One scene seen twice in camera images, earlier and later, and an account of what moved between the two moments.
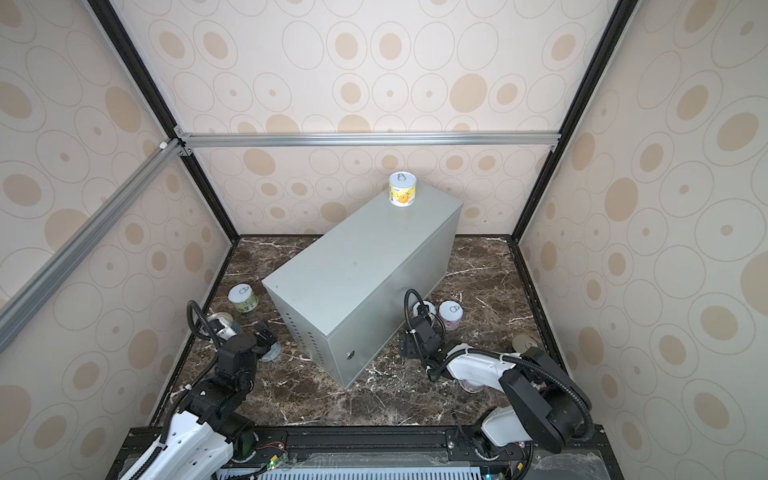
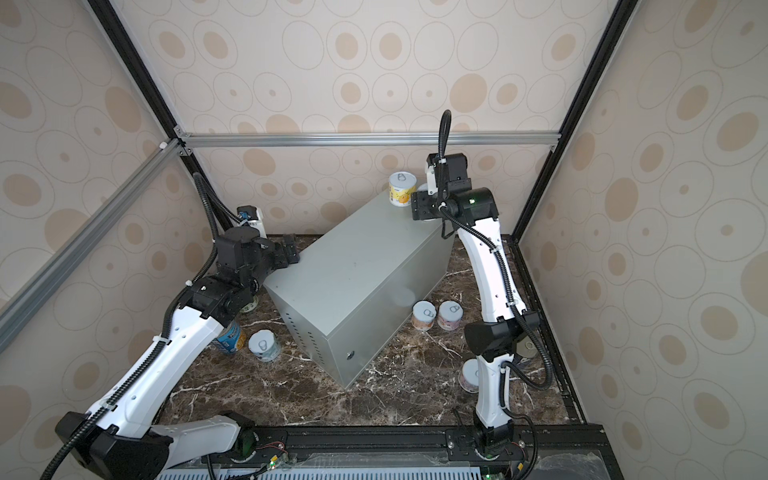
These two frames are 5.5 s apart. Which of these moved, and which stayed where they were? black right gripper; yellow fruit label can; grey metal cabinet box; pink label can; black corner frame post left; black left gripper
Moved: black left gripper; black right gripper
Stayed: black corner frame post left; grey metal cabinet box; yellow fruit label can; pink label can
